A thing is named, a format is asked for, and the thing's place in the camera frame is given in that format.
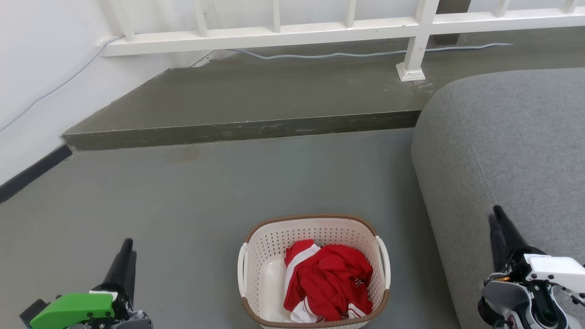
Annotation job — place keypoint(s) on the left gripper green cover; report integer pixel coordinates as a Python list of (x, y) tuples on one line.
[(73, 308)]

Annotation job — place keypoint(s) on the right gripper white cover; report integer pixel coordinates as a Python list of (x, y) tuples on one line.
[(553, 269)]

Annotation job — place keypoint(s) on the white perforated laundry basket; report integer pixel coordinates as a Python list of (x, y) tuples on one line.
[(260, 274)]

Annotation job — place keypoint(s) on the grey fabric sofa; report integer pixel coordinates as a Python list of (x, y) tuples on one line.
[(502, 146)]

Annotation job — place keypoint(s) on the black baseboard strip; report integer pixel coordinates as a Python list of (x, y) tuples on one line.
[(32, 173)]

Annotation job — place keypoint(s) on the red white clothing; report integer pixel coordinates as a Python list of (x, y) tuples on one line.
[(329, 278)]

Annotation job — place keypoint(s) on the white railing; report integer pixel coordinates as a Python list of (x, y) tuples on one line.
[(320, 31)]

